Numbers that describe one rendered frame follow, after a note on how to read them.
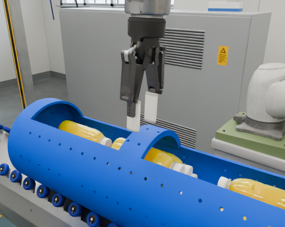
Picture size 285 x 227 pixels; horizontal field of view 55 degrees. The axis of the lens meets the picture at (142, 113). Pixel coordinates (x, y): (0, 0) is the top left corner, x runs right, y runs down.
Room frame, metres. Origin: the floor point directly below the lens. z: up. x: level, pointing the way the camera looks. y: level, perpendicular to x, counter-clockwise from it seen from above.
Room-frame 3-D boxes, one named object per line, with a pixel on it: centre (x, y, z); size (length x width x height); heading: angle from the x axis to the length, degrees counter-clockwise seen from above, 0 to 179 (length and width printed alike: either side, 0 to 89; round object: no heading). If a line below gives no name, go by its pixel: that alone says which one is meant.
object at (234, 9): (2.33, -0.66, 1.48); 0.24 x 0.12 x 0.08; 60
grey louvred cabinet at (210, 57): (2.84, -0.05, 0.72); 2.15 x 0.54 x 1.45; 52
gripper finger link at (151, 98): (0.59, -0.02, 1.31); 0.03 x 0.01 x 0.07; 56
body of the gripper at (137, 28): (0.57, -0.01, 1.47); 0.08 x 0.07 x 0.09; 147
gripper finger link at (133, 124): (0.53, 0.02, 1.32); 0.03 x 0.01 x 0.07; 56
